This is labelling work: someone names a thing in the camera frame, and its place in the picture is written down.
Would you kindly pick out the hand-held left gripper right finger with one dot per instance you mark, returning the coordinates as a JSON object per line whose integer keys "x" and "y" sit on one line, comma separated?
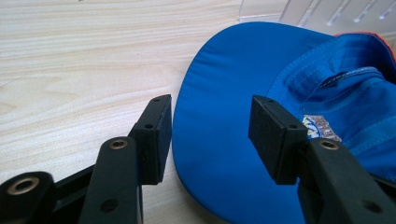
{"x": 274, "y": 140}

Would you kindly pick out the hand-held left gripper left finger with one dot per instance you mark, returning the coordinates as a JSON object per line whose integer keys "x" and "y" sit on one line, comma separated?
{"x": 152, "y": 146}

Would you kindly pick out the blue and orange cap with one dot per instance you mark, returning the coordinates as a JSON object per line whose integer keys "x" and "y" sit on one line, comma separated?
{"x": 218, "y": 93}

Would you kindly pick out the white object at top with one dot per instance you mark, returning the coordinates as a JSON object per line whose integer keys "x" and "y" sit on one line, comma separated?
{"x": 311, "y": 12}

